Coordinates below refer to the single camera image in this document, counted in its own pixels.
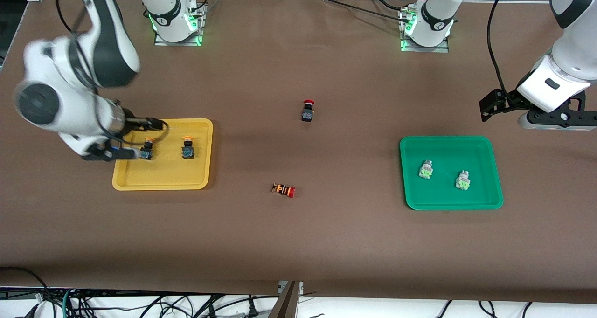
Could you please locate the yellow plastic tray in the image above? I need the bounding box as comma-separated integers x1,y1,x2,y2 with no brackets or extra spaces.
112,118,214,191

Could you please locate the dark table leg beam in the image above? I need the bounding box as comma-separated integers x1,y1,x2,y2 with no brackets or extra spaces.
268,281,300,318

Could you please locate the green plastic tray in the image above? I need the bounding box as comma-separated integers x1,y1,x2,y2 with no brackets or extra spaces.
399,136,504,211

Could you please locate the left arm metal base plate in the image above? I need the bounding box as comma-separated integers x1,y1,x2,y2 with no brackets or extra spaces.
399,8,451,54

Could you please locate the brown table cover sheet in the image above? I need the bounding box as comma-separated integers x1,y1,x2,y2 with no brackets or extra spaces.
0,0,597,304

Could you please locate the red button with striped body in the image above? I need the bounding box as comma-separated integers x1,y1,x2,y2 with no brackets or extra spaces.
272,182,296,198

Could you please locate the black cable on table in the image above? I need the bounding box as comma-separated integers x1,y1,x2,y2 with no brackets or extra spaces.
316,0,411,20

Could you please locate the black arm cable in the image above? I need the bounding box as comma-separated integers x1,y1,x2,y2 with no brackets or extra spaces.
55,0,169,146
486,0,516,97

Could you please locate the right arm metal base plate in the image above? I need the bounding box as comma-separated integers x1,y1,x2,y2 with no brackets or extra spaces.
153,3,207,47

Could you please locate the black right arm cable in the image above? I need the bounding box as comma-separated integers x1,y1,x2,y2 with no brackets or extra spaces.
55,0,169,146

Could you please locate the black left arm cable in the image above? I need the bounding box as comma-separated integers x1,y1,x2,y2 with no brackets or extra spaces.
486,0,516,97

